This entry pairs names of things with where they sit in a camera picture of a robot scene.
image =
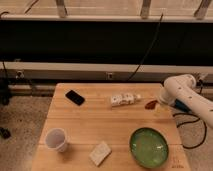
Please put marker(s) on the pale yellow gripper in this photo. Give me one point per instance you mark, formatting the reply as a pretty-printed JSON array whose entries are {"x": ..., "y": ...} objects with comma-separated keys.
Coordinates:
[{"x": 160, "y": 109}]

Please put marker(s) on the white plastic cup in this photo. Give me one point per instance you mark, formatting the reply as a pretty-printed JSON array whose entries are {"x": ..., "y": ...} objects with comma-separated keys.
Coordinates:
[{"x": 55, "y": 139}]

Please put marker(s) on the black smartphone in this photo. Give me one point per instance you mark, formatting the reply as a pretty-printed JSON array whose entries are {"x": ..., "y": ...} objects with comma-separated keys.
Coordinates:
[{"x": 75, "y": 97}]

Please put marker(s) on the red chili pepper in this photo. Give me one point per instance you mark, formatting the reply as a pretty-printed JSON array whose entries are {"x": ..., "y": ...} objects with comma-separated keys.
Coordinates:
[{"x": 151, "y": 105}]

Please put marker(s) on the black object on floor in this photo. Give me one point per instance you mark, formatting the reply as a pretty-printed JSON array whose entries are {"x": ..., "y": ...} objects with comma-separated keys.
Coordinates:
[{"x": 4, "y": 133}]

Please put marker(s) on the beige sponge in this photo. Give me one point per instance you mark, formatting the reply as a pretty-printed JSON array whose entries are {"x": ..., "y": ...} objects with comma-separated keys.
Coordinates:
[{"x": 99, "y": 153}]

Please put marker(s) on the green ceramic bowl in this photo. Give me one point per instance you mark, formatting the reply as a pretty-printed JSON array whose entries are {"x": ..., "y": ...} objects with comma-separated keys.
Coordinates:
[{"x": 148, "y": 148}]

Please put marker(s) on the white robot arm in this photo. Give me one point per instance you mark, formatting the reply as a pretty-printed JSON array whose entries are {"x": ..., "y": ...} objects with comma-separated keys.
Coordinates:
[{"x": 182, "y": 88}]

